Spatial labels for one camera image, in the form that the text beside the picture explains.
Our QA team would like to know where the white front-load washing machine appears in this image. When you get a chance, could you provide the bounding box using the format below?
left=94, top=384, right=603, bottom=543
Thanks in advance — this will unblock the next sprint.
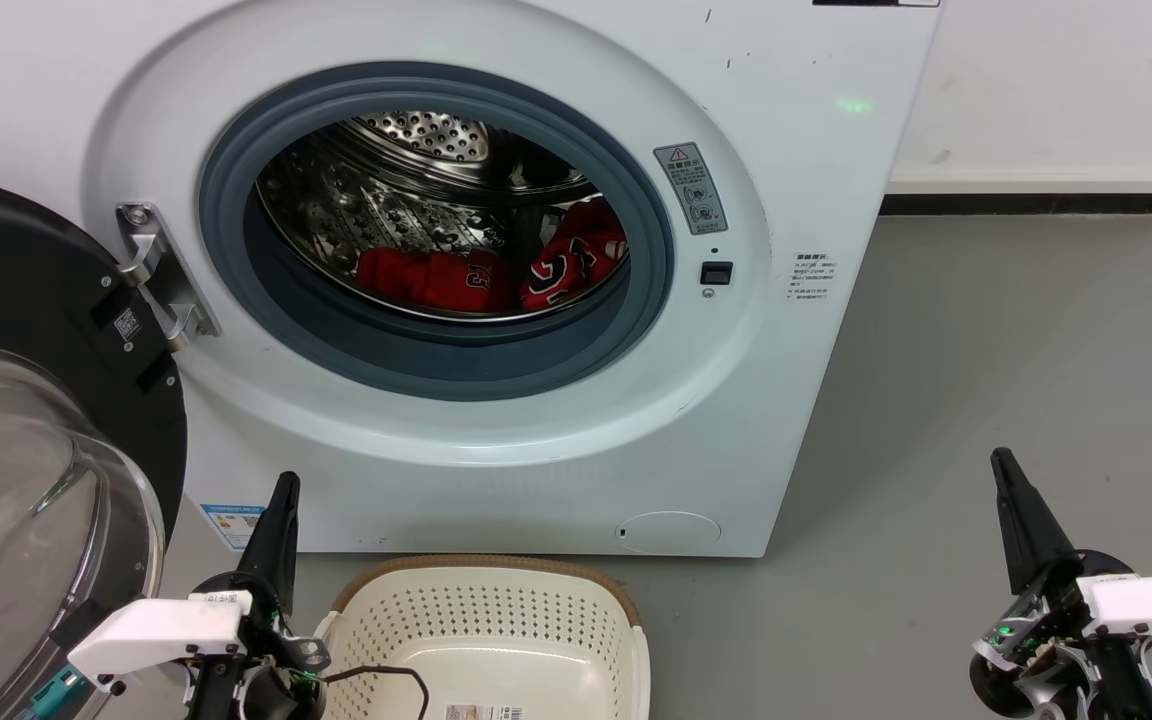
left=0, top=0, right=942, bottom=558

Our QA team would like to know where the grey rubber door gasket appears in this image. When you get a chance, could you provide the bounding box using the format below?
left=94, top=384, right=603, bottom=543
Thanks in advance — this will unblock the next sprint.
left=198, top=62, right=675, bottom=402

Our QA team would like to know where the cream perforated laundry basket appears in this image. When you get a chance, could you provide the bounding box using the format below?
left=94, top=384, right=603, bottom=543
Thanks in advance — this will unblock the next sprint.
left=314, top=555, right=651, bottom=720

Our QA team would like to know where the black glass washer door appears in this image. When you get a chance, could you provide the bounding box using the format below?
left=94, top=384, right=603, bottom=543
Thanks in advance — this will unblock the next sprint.
left=0, top=173, right=187, bottom=720

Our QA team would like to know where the black baseboard strip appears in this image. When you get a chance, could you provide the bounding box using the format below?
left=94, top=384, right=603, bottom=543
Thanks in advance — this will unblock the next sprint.
left=881, top=193, right=1152, bottom=216

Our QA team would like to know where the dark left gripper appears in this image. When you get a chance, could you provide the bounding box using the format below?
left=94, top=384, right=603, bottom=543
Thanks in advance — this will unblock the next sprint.
left=186, top=472, right=329, bottom=720

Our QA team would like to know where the white printed text label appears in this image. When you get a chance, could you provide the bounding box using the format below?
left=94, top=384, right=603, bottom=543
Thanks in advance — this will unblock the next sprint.
left=788, top=250, right=837, bottom=306

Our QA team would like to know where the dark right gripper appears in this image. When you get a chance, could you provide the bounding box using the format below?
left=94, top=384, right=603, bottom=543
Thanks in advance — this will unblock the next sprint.
left=969, top=448, right=1102, bottom=719

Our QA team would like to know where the red jersey garment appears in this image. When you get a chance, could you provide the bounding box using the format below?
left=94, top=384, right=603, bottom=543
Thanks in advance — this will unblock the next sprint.
left=356, top=198, right=629, bottom=314

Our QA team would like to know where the stainless steel washing machine drum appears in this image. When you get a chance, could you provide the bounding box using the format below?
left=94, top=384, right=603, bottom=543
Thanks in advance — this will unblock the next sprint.
left=256, top=110, right=632, bottom=323

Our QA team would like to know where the round white filter cover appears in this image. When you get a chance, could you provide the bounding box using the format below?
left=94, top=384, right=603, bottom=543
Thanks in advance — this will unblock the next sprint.
left=615, top=511, right=723, bottom=555

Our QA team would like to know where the blue energy label sticker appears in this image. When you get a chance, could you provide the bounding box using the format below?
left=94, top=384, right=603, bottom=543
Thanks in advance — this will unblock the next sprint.
left=200, top=503, right=267, bottom=552

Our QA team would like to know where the silver metal door hinge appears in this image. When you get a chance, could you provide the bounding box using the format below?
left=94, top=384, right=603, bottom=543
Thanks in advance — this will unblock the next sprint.
left=116, top=202, right=221, bottom=351

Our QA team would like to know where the grey warning sticker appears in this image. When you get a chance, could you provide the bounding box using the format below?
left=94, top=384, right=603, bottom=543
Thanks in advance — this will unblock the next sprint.
left=653, top=142, right=729, bottom=236

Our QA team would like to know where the thin black cable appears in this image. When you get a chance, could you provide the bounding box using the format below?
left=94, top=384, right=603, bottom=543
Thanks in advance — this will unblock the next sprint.
left=321, top=665, right=431, bottom=720

